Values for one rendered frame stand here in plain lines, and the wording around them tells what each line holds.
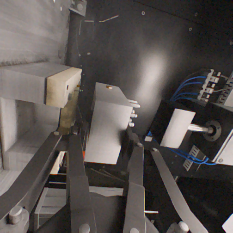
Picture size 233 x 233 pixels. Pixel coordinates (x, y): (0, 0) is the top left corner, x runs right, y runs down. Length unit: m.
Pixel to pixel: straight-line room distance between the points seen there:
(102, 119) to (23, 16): 0.16
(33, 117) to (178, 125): 0.27
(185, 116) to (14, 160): 0.28
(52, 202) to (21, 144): 0.23
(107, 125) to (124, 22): 0.37
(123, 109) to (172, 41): 0.39
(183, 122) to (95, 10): 0.38
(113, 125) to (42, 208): 0.29
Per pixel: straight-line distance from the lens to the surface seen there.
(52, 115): 0.26
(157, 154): 0.17
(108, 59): 0.48
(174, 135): 0.31
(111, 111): 0.18
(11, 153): 0.22
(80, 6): 0.48
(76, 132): 0.16
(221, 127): 0.38
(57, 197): 0.43
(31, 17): 0.25
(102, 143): 0.20
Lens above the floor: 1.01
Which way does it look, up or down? 11 degrees up
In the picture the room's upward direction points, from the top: 100 degrees clockwise
